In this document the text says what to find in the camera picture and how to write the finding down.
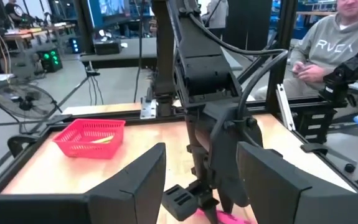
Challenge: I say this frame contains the black case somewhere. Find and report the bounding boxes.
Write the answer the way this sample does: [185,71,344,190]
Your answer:
[93,39,123,56]

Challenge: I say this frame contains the person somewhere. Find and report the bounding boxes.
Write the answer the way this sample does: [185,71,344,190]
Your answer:
[253,0,358,103]
[4,0,27,24]
[202,0,230,32]

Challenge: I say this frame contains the black box green lights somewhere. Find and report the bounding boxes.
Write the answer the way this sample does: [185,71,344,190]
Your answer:
[37,48,64,74]

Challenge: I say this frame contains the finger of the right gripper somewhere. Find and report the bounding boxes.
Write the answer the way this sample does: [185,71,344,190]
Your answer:
[203,202,221,224]
[219,191,235,215]

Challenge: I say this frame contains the computer monitor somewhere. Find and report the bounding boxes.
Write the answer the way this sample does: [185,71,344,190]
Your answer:
[87,0,133,29]

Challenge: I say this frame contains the pink fat marker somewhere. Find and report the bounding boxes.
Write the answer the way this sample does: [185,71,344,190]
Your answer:
[197,208,257,224]

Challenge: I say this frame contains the person's hand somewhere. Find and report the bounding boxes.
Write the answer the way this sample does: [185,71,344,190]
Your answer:
[291,60,329,83]

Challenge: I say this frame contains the black bracket white labels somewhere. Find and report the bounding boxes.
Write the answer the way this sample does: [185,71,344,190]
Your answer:
[296,107,337,147]

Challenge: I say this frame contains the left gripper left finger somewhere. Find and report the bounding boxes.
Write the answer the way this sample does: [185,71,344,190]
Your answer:
[85,142,167,224]

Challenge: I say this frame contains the silver aluminium bar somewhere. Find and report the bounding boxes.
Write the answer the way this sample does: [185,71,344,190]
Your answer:
[275,83,296,131]

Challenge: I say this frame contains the silver metal bracket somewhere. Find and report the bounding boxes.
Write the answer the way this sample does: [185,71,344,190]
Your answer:
[139,96,158,121]

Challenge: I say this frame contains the black table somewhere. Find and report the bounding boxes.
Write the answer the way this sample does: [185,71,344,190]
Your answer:
[79,37,245,70]

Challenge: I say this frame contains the black jointed device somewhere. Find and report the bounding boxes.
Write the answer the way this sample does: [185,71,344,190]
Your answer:
[318,32,358,108]

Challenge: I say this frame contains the wooden workbench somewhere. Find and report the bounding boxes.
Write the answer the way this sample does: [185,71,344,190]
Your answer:
[0,23,77,63]

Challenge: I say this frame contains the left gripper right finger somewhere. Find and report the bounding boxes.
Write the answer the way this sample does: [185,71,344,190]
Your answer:
[236,141,313,224]

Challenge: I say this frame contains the black floor fan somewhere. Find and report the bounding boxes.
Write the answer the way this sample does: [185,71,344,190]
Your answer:
[0,83,64,125]

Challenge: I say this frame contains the red plastic basket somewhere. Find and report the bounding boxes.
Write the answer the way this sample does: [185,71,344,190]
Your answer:
[52,118,126,160]

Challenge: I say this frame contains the black box blue lights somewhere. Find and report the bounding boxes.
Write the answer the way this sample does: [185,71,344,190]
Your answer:
[68,37,82,54]

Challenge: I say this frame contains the black aluminium table frame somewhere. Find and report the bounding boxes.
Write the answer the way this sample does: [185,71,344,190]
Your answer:
[0,0,358,200]

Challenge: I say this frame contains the black chair base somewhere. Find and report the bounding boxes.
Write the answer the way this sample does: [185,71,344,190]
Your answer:
[299,141,358,174]

